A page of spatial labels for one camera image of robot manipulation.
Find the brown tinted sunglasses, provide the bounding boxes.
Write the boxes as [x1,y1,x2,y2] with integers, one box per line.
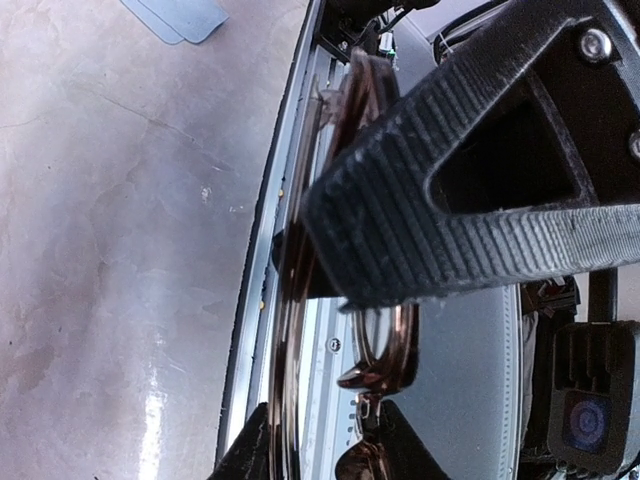
[268,47,419,479]

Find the folded blue cloth pouch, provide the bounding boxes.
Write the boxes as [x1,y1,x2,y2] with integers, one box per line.
[121,0,229,45]

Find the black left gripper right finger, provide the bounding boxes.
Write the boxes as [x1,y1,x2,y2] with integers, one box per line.
[334,397,451,480]

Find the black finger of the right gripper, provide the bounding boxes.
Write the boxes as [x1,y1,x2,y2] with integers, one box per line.
[303,1,639,308]

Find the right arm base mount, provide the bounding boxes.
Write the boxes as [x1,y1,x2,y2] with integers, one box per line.
[314,0,439,63]

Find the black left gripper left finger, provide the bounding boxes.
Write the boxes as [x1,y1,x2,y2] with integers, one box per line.
[208,402,270,480]

